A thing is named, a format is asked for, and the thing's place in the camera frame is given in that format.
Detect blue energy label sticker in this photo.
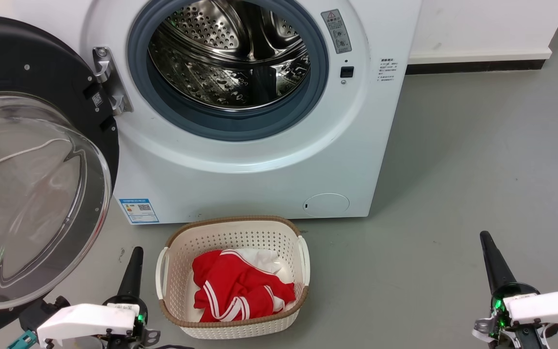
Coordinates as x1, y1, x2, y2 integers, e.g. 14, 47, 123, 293
118, 198, 160, 224

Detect round white filter cover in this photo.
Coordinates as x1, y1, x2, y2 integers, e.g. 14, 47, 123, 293
302, 193, 351, 218

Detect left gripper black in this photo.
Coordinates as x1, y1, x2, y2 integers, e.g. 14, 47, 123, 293
104, 247, 160, 349

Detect white front-load washing machine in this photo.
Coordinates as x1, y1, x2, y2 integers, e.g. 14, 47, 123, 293
13, 0, 423, 225

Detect black baseboard strip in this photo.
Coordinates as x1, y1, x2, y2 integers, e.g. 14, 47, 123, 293
405, 59, 546, 75

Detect small printed text sticker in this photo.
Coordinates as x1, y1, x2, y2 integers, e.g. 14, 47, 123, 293
378, 58, 399, 82

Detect red garment with white stripes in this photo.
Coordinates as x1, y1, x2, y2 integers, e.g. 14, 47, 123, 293
191, 249, 297, 323

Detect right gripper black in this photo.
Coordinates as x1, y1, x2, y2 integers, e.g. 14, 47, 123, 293
473, 231, 558, 349

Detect black round glass washer door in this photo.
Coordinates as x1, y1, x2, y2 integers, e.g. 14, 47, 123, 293
0, 14, 120, 343

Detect grey warning sticker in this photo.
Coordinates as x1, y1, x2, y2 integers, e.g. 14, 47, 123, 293
321, 9, 353, 54

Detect cream perforated laundry basket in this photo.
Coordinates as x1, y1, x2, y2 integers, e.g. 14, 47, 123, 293
155, 215, 311, 340

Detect metal door hinge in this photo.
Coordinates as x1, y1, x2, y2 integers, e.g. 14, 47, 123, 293
92, 47, 134, 116

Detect teal connector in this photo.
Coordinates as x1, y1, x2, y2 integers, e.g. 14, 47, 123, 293
7, 329, 38, 349

